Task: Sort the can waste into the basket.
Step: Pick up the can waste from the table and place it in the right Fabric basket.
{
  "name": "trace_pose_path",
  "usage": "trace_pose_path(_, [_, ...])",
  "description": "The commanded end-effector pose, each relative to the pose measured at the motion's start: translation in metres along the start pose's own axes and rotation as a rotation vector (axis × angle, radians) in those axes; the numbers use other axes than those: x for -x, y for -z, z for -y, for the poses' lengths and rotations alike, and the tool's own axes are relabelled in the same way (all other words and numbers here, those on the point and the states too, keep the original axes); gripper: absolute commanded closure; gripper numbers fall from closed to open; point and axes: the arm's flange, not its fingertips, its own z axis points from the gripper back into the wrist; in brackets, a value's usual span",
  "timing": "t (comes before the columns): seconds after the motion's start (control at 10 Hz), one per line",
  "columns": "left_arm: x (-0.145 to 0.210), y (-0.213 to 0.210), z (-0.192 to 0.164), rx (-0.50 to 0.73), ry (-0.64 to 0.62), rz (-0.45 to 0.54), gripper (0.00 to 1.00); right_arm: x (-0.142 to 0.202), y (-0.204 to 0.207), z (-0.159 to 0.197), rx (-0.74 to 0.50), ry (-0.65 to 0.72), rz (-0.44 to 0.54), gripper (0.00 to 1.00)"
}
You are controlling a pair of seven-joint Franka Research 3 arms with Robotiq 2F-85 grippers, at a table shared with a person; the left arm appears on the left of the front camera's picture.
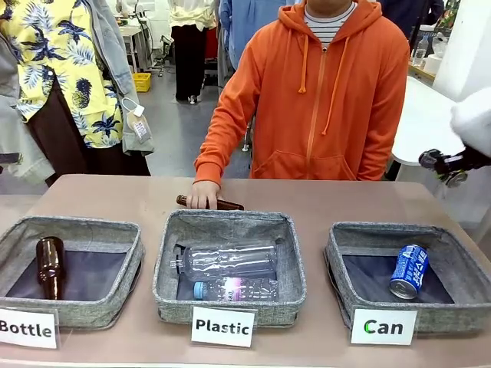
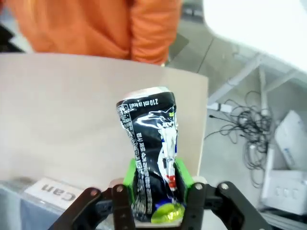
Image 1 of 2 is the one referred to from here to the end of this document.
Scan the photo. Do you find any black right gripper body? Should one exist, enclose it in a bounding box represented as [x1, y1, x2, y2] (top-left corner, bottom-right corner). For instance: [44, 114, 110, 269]
[458, 147, 491, 172]

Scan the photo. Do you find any blue drink can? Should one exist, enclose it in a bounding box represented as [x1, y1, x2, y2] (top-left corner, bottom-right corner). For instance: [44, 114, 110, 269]
[389, 243, 430, 301]

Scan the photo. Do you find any slim brown glass bottle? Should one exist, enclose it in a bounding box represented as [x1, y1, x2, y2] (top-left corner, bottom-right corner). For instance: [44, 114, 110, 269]
[176, 194, 246, 212]

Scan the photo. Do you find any large clear plastic bottle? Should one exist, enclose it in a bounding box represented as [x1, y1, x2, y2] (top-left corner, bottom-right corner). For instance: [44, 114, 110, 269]
[170, 245, 278, 283]

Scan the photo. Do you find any small plastic bottle purple label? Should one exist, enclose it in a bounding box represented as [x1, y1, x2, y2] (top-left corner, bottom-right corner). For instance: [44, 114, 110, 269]
[193, 276, 280, 302]

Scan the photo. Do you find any stubby brown glass bottle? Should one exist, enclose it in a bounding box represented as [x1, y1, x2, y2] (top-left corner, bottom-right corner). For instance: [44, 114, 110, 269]
[35, 236, 66, 301]

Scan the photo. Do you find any grey jacket forearm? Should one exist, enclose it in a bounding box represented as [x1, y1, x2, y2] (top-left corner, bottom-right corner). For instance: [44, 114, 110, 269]
[0, 95, 57, 187]

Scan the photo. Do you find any person's left forearm orange sleeve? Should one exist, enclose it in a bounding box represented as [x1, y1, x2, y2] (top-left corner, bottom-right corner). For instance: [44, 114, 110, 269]
[356, 114, 400, 182]

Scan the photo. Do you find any person's right forearm orange sleeve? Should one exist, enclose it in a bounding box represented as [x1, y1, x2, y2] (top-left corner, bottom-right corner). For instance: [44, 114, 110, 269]
[193, 107, 254, 188]

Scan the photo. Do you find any grey fabric basket labelled Can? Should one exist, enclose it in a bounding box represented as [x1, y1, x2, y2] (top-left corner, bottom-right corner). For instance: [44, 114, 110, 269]
[324, 221, 491, 334]

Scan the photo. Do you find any white Can label sign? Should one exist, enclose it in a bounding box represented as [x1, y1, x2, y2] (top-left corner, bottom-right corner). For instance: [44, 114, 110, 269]
[349, 307, 419, 346]

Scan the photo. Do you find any grey fabric basket labelled Plastic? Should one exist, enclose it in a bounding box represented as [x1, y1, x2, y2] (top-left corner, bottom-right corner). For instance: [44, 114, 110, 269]
[152, 209, 308, 327]

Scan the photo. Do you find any grey fabric basket labelled Bottle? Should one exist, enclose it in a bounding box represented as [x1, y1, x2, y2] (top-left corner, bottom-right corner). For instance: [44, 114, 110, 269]
[0, 215, 146, 330]

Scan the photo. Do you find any person's right hand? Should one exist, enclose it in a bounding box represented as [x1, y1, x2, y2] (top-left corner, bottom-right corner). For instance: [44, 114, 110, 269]
[186, 180, 223, 211]

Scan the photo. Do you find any white round table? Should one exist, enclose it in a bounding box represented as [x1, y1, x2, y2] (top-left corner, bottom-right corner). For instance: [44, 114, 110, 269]
[390, 75, 467, 166]

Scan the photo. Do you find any white cylinder container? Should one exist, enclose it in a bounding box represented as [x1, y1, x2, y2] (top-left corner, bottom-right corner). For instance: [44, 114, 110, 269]
[424, 52, 446, 75]

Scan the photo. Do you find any clear water bottle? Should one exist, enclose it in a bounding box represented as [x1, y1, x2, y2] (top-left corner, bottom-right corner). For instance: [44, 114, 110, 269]
[414, 34, 430, 64]

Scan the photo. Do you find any person in orange hoodie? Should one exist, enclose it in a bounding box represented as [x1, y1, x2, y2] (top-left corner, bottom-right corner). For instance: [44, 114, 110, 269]
[203, 0, 410, 182]

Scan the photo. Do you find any person in dark clothes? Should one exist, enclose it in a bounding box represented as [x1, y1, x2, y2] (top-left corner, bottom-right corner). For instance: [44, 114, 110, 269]
[379, 0, 446, 41]

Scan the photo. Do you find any person in blue shirt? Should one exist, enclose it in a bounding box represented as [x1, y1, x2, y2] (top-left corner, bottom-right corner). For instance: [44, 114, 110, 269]
[216, 0, 287, 91]

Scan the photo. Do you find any person in cream top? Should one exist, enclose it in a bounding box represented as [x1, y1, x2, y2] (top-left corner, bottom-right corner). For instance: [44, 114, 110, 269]
[168, 0, 219, 104]

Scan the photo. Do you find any white Plastic label sign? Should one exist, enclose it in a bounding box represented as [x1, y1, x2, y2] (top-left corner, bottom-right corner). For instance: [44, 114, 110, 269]
[190, 305, 257, 349]

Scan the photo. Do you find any black office chair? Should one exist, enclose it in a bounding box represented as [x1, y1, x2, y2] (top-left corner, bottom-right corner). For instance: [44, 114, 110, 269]
[152, 33, 176, 77]

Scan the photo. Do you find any hanging card tag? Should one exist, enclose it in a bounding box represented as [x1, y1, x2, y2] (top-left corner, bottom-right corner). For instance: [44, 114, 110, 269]
[127, 113, 151, 145]

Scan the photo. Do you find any yellow plastic crate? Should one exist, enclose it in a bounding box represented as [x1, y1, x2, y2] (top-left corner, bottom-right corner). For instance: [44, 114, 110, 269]
[132, 71, 153, 93]

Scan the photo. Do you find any background work desk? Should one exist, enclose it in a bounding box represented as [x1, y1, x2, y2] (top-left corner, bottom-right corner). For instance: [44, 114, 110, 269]
[118, 23, 145, 74]

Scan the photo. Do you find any person in yellow floral shirt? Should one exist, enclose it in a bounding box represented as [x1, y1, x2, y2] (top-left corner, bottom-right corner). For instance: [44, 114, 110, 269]
[0, 0, 157, 187]

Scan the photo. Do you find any white Bottle label sign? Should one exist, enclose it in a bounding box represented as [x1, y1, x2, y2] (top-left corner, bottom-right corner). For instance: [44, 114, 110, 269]
[0, 306, 61, 350]

